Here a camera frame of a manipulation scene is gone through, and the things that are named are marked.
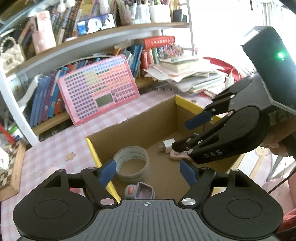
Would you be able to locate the white wooden bookshelf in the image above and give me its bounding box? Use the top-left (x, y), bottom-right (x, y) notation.
top-left (0, 0), bottom-right (195, 147)

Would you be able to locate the stack of papers and books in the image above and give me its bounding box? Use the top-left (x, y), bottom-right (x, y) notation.
top-left (144, 56), bottom-right (227, 93)

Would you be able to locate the pink flat eraser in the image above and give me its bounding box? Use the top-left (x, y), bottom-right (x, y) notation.
top-left (170, 150), bottom-right (191, 161)

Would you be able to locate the wooden chess box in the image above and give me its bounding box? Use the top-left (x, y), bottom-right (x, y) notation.
top-left (0, 140), bottom-right (26, 202)

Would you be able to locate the pink toy keyboard tablet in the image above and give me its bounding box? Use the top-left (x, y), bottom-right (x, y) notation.
top-left (58, 55), bottom-right (140, 126)

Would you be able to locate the clear tape roll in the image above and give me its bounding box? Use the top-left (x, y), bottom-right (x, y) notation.
top-left (113, 146), bottom-right (150, 184)

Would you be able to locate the white charger plug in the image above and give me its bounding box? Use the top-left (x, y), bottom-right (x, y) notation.
top-left (159, 138), bottom-right (175, 154)

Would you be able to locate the white pearl handbag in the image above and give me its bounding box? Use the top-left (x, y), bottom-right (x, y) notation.
top-left (1, 36), bottom-right (25, 72)

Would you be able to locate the red thick book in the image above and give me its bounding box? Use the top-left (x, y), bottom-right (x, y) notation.
top-left (133, 36), bottom-right (175, 50)

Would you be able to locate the yellow cardboard box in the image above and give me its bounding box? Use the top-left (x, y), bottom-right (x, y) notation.
top-left (85, 94), bottom-right (245, 204)

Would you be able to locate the row of blue books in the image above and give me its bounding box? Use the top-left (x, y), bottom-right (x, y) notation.
top-left (29, 63), bottom-right (77, 128)

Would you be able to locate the purple small toy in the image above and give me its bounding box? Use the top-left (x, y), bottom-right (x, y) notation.
top-left (124, 182), bottom-right (156, 200)

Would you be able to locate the red cloth bag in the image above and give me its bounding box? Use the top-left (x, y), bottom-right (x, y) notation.
top-left (204, 57), bottom-right (244, 82)

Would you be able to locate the pink checkered tablecloth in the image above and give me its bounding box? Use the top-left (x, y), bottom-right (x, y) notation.
top-left (1, 90), bottom-right (175, 240)

